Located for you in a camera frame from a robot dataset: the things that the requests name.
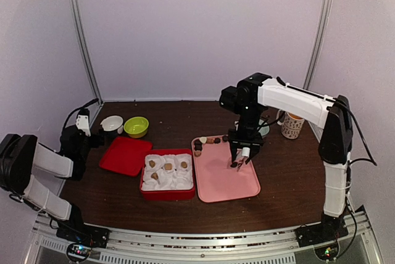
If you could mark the dark chocolate tray left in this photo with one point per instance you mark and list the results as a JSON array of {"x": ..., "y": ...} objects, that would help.
[{"x": 197, "y": 145}]

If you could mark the red tin box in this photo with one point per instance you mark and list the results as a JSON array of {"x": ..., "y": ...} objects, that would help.
[{"x": 169, "y": 195}]

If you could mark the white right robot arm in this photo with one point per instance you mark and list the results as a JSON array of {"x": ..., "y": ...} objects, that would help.
[{"x": 330, "y": 114}]

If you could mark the light blue ceramic bowl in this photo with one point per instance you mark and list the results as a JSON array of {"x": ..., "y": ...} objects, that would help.
[{"x": 264, "y": 129}]

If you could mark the white ceramic bowl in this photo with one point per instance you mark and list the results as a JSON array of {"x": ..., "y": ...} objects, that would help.
[{"x": 112, "y": 125}]

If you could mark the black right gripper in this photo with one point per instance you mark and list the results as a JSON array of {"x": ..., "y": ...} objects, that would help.
[{"x": 253, "y": 144}]

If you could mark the red tin lid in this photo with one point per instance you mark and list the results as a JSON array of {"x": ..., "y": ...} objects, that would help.
[{"x": 125, "y": 156}]

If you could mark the aluminium frame post left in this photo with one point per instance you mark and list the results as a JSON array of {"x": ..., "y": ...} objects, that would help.
[{"x": 81, "y": 39}]

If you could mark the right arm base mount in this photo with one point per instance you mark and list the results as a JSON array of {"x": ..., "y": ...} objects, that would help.
[{"x": 318, "y": 234}]

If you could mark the aluminium frame post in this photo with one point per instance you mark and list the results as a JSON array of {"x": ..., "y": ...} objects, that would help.
[
  {"x": 81, "y": 39},
  {"x": 318, "y": 41}
]

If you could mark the white paper liner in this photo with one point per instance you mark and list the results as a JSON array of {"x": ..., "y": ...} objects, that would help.
[{"x": 177, "y": 179}]

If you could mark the pink plastic tray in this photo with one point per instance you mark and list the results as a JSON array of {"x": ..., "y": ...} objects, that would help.
[{"x": 216, "y": 181}]

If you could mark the aluminium frame post right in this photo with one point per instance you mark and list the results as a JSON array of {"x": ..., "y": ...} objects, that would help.
[{"x": 318, "y": 41}]

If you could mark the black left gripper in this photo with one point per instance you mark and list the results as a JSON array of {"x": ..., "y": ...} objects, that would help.
[{"x": 96, "y": 142}]

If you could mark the aluminium front rail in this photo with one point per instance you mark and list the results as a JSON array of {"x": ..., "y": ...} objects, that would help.
[{"x": 270, "y": 246}]

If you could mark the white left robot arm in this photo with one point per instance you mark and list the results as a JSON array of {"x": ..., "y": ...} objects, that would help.
[{"x": 23, "y": 156}]

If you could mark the white floral mug yellow inside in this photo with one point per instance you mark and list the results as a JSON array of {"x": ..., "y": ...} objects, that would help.
[{"x": 291, "y": 124}]

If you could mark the green plastic bowl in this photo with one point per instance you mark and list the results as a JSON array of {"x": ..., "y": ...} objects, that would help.
[{"x": 136, "y": 127}]

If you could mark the white heart chocolate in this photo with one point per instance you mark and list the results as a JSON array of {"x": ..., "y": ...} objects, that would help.
[{"x": 203, "y": 139}]

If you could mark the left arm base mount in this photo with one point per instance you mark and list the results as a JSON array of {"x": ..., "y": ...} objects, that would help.
[{"x": 91, "y": 236}]

